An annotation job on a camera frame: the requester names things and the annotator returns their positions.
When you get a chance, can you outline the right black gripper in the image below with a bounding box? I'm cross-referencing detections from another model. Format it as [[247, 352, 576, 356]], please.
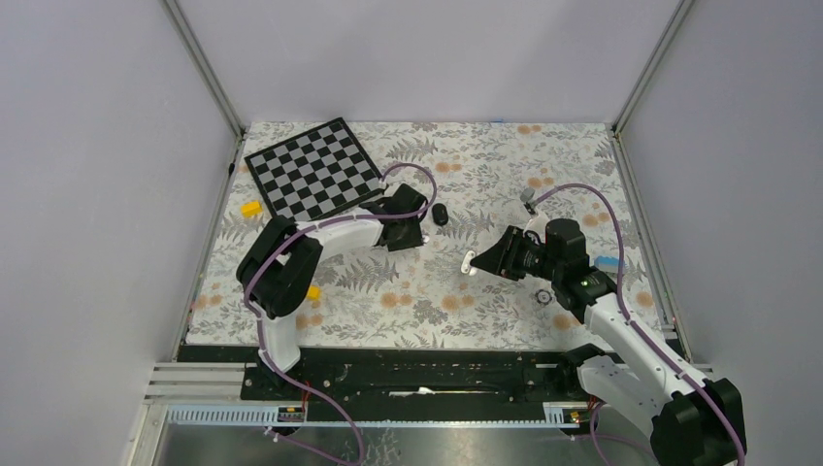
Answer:
[[470, 225, 562, 282]]

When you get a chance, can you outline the white earbud charging case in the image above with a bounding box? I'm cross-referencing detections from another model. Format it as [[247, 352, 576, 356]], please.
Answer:
[[460, 250, 477, 277]]

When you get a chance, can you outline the black earbud charging case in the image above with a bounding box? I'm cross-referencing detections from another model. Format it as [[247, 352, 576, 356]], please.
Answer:
[[431, 203, 449, 226]]

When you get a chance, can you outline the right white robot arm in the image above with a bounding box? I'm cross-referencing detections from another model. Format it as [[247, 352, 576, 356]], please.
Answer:
[[461, 218, 746, 465]]

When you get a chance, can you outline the yellow block near arm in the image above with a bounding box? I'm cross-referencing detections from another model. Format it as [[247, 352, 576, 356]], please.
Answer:
[[306, 285, 322, 301]]

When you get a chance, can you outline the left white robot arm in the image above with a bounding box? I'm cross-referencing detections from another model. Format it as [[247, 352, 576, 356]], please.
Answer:
[[236, 183, 430, 399]]

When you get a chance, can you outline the small grey block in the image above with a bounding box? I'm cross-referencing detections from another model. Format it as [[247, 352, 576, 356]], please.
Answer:
[[520, 187, 535, 204]]

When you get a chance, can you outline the floral table mat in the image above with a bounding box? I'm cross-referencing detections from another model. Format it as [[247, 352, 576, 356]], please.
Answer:
[[186, 120, 674, 353]]

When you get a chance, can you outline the black white checkerboard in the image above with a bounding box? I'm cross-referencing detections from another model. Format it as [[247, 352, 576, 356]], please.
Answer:
[[245, 117, 384, 221]]

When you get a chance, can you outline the blue grey block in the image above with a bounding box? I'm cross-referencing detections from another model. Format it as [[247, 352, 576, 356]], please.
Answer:
[[593, 255, 626, 275]]

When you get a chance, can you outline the yellow block far left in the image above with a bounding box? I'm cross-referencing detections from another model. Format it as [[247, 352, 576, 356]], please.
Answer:
[[241, 201, 263, 217]]

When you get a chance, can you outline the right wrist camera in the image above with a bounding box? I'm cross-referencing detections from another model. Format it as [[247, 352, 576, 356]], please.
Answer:
[[523, 202, 549, 236]]

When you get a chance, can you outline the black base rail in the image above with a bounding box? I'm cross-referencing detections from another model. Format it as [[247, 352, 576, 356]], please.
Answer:
[[178, 346, 589, 416]]

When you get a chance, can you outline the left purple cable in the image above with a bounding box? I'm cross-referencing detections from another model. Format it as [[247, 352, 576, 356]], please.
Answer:
[[243, 162, 439, 464]]

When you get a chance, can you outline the white slotted cable duct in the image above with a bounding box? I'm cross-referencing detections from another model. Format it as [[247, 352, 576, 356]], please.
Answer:
[[166, 403, 588, 429]]

